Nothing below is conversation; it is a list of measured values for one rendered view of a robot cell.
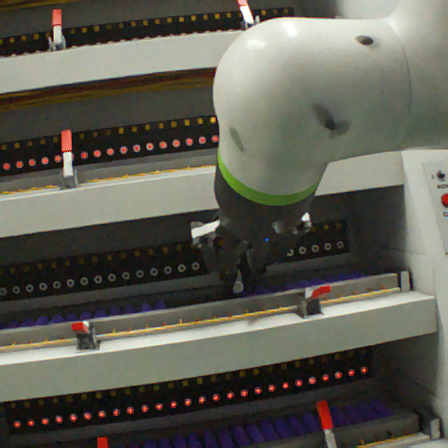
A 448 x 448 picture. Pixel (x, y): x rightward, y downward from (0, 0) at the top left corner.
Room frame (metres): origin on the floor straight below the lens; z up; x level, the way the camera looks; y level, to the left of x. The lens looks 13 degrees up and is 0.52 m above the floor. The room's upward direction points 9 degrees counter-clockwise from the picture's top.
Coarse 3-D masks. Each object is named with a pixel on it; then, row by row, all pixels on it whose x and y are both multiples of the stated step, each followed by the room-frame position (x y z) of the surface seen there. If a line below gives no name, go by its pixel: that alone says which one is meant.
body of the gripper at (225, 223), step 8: (216, 216) 0.55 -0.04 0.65; (224, 216) 0.52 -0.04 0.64; (224, 224) 0.53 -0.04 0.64; (232, 224) 0.51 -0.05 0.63; (216, 232) 0.55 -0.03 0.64; (224, 232) 0.55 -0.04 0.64; (232, 232) 0.53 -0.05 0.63; (240, 232) 0.51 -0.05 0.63; (248, 232) 0.51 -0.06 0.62; (256, 232) 0.50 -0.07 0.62; (232, 240) 0.57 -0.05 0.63; (248, 240) 0.52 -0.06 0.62; (256, 240) 0.52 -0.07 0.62; (264, 240) 0.52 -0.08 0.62; (272, 240) 0.52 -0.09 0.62
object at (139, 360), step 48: (144, 288) 0.80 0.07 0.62; (432, 288) 0.66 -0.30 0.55; (144, 336) 0.67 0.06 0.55; (192, 336) 0.65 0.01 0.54; (240, 336) 0.64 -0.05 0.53; (288, 336) 0.65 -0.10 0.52; (336, 336) 0.66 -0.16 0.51; (384, 336) 0.67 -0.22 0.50; (0, 384) 0.62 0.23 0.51; (48, 384) 0.63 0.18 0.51; (96, 384) 0.64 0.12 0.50
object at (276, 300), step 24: (312, 288) 0.70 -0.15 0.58; (336, 288) 0.70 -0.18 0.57; (360, 288) 0.70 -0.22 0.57; (384, 288) 0.70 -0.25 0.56; (144, 312) 0.69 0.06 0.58; (168, 312) 0.68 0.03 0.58; (192, 312) 0.68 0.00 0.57; (216, 312) 0.69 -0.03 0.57; (240, 312) 0.69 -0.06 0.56; (264, 312) 0.68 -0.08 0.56; (0, 336) 0.66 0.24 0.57; (24, 336) 0.67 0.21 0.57; (48, 336) 0.67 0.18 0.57; (72, 336) 0.67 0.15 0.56
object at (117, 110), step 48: (48, 0) 0.82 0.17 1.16; (96, 0) 0.83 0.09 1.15; (144, 0) 0.84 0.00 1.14; (192, 0) 0.84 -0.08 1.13; (288, 0) 0.86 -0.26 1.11; (144, 96) 0.83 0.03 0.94; (192, 96) 0.84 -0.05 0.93; (0, 240) 0.81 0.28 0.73; (48, 240) 0.82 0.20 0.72; (96, 240) 0.83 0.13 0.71; (144, 240) 0.83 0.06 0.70; (192, 288) 0.84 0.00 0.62; (384, 384) 0.86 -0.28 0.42; (0, 432) 0.81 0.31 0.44
